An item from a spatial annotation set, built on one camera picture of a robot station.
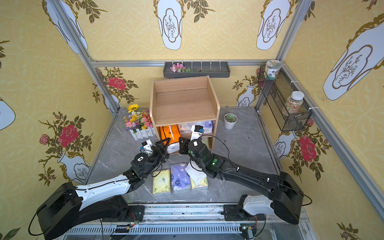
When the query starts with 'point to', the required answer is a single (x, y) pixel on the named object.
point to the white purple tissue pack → (207, 126)
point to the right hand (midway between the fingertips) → (182, 135)
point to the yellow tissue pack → (199, 179)
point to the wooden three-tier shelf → (183, 101)
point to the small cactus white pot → (229, 120)
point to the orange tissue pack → (172, 131)
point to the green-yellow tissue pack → (162, 183)
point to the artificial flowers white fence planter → (139, 122)
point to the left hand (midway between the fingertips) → (167, 140)
